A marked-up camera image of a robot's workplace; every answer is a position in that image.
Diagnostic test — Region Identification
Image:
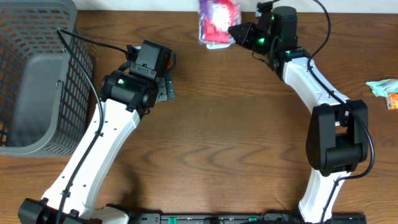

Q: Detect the teal snack packet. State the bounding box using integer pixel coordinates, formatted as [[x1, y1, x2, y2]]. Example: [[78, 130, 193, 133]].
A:
[[366, 78, 397, 97]]

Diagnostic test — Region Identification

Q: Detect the grey plastic mesh basket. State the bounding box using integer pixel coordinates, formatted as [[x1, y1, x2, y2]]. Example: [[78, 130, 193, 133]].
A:
[[1, 0, 93, 157]]

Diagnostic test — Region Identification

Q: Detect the orange tissue pack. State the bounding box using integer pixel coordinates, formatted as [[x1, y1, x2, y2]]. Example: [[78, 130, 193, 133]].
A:
[[386, 93, 398, 110]]

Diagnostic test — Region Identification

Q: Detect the orange red snack wrapper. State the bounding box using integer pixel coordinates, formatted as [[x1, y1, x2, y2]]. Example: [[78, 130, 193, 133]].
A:
[[167, 61, 173, 69]]

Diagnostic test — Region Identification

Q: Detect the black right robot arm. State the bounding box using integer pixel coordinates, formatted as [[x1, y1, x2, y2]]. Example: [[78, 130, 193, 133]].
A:
[[228, 1, 375, 223]]

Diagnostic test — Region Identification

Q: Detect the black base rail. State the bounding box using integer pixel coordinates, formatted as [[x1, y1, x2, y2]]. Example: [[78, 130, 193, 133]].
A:
[[105, 203, 368, 224]]

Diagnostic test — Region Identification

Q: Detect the red purple snack bag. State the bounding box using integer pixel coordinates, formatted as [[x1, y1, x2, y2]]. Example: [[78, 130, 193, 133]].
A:
[[198, 0, 241, 45]]

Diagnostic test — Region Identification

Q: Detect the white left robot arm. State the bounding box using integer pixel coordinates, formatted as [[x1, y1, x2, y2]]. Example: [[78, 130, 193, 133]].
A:
[[18, 40, 176, 223]]

